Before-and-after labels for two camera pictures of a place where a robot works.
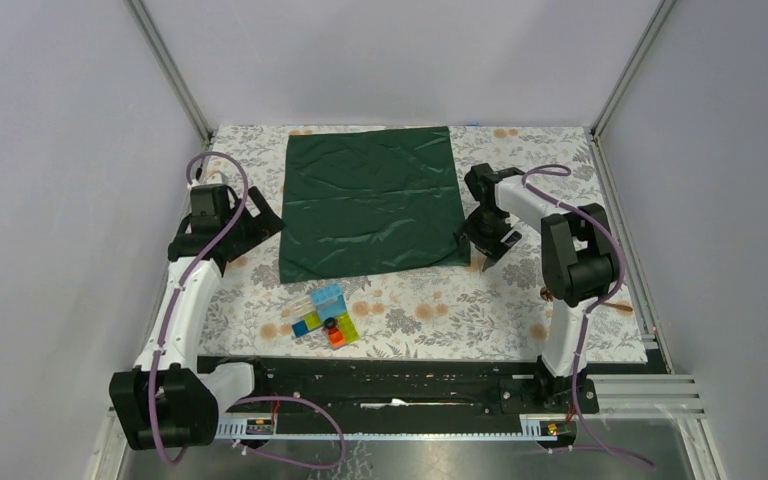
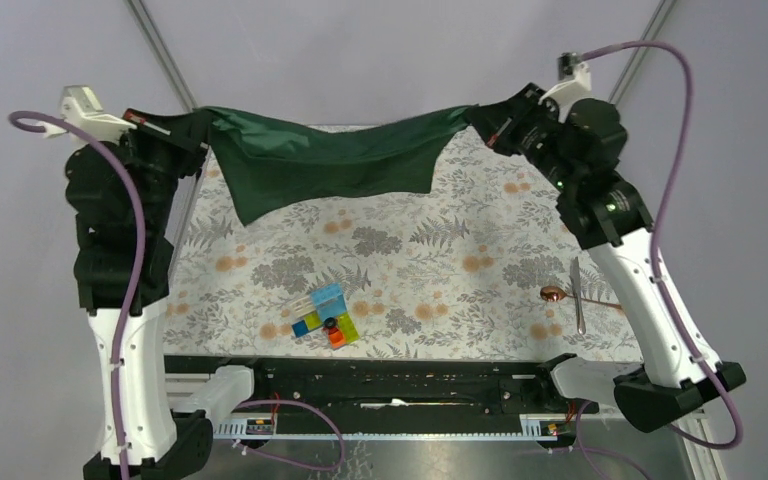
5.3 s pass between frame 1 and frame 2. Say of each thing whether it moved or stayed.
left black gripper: moved
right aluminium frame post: stayed
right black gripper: moved
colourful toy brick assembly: stayed
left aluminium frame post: stayed
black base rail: stayed
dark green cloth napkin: moved
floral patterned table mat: stayed
